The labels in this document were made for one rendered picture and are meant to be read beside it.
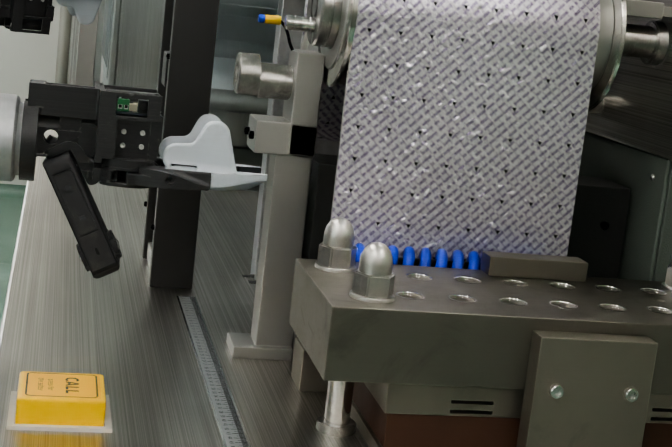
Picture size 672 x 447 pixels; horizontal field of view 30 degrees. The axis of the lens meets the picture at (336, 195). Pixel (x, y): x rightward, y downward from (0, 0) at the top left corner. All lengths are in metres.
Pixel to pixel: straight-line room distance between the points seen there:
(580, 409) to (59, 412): 0.41
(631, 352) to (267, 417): 0.31
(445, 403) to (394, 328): 0.08
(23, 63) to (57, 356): 5.52
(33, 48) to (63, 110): 5.60
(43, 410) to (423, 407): 0.30
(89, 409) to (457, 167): 0.40
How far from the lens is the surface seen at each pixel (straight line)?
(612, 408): 1.04
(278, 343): 1.26
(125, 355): 1.23
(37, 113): 1.09
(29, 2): 1.77
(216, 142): 1.09
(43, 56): 6.69
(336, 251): 1.07
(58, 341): 1.26
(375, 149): 1.15
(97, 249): 1.10
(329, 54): 1.19
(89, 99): 1.09
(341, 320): 0.97
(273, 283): 1.24
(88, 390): 1.06
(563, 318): 1.03
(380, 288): 0.99
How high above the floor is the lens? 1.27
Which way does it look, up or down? 9 degrees down
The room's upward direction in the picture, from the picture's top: 7 degrees clockwise
